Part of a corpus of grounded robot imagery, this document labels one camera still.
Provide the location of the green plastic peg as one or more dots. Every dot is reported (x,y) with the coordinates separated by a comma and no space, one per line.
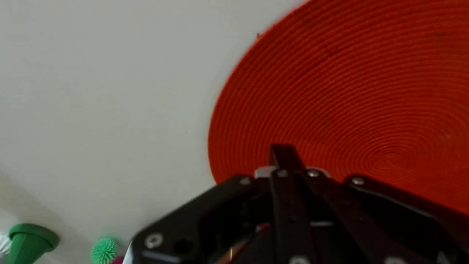
(29,243)

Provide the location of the green spiky ball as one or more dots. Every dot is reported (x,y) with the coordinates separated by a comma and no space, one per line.
(104,250)

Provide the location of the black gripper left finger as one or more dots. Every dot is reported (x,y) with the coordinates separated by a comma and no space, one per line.
(220,221)

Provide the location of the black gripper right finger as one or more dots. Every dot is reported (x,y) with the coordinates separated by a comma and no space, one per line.
(390,221)

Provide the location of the red round woven mat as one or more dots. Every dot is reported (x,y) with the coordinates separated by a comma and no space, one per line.
(366,97)

